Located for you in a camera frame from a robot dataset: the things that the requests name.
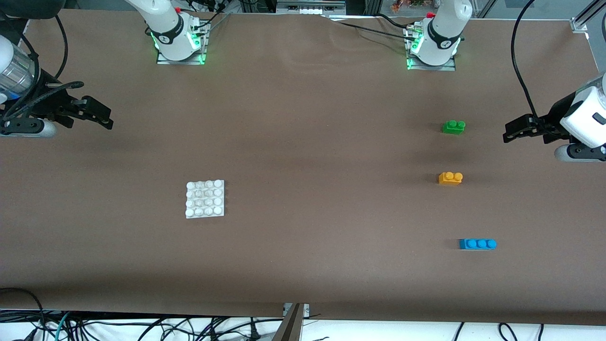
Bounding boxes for black looped floor cable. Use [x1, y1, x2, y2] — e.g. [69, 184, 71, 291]
[0, 287, 46, 341]

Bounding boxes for teal cable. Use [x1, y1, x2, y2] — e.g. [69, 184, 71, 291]
[53, 311, 72, 341]

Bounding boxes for brown table cover sheet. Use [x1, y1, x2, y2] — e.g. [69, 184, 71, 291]
[0, 9, 606, 326]

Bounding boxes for silver metal frame rail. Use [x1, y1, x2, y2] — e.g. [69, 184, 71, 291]
[276, 0, 347, 15]

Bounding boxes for white studded base plate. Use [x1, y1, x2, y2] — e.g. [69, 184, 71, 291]
[185, 179, 225, 219]

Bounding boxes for grey metal post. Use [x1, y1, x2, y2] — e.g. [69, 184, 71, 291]
[271, 303, 304, 341]

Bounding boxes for black cable across cover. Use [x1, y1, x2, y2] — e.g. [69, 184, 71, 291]
[327, 14, 417, 38]

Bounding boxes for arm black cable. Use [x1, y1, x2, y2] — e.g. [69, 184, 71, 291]
[510, 0, 550, 129]
[0, 14, 86, 119]

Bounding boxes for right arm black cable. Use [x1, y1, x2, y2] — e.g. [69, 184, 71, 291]
[0, 14, 86, 119]

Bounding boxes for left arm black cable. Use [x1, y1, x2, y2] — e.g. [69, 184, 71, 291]
[510, 0, 550, 129]

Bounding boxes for orange red plastic items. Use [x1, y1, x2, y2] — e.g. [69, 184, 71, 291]
[391, 0, 427, 12]

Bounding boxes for blue three-stud block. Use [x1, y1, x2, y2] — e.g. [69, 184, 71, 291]
[459, 239, 497, 250]

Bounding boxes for silver aluminium corner profile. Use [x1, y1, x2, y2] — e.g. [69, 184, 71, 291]
[570, 0, 606, 34]

